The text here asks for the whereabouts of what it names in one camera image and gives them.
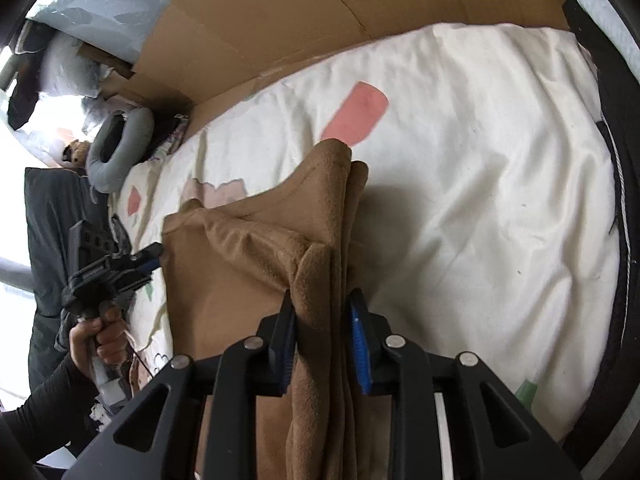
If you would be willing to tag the person left forearm black sleeve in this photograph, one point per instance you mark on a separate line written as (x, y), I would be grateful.
(50, 416)

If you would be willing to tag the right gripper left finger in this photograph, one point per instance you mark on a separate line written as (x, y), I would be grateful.
(197, 419)

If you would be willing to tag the grey neck pillow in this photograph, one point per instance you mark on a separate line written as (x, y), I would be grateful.
(119, 145)

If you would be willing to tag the brown cardboard sheet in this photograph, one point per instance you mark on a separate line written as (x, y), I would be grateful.
(203, 56)

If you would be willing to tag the small teddy bear toy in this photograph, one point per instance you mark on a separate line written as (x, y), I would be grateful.
(76, 153)

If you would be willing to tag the person left hand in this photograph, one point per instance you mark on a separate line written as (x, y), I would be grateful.
(104, 337)

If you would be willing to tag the white folded towel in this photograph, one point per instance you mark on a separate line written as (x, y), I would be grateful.
(611, 23)

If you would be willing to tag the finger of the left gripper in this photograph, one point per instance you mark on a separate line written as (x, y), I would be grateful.
(148, 259)

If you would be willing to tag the black garment on pillow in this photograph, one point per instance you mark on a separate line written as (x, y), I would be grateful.
(29, 50)

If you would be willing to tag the cream bear print bedsheet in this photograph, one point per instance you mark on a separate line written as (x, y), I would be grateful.
(488, 222)

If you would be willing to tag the grey wrapped mattress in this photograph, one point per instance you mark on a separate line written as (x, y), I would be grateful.
(118, 27)

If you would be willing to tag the brown graphic t-shirt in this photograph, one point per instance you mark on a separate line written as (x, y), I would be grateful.
(226, 268)

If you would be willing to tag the white pillow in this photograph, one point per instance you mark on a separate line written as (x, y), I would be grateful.
(66, 72)

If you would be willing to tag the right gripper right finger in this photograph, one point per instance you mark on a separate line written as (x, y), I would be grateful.
(447, 411)

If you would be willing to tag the dark green pillow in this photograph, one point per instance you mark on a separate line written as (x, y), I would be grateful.
(55, 200)

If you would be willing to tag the black folded garment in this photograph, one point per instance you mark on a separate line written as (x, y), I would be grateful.
(618, 374)

